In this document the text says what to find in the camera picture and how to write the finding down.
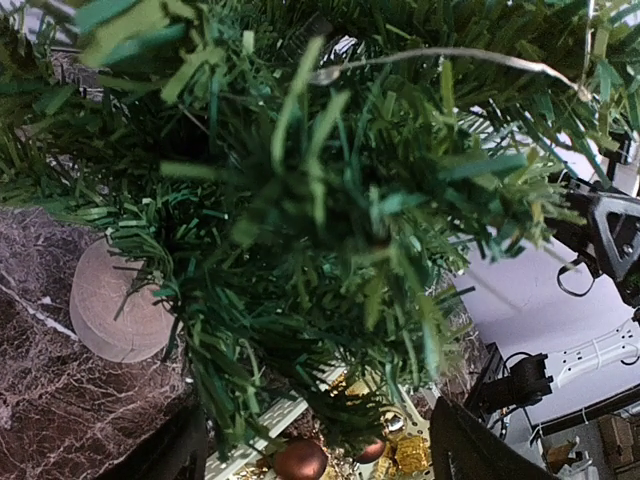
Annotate cream perforated plastic basket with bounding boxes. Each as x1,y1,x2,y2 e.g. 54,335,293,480
204,366,440,480

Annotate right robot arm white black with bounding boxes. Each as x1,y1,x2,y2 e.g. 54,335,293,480
464,178,639,422

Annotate brown ball ornament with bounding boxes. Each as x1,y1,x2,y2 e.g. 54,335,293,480
354,438,387,465
273,439,328,480

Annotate brown ball ornament middle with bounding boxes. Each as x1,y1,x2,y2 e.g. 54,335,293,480
354,438,387,465

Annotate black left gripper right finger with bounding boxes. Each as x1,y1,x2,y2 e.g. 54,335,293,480
429,397,553,480

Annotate small green christmas tree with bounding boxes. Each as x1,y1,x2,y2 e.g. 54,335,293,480
1,1,639,457

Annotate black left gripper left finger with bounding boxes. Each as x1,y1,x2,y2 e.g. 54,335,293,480
136,406,208,480

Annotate gold gift box ornament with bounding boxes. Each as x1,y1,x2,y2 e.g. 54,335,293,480
394,436,431,474

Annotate brown ball ornament front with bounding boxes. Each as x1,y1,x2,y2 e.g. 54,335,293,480
273,439,328,480

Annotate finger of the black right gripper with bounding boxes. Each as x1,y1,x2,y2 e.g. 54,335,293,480
546,178,639,305

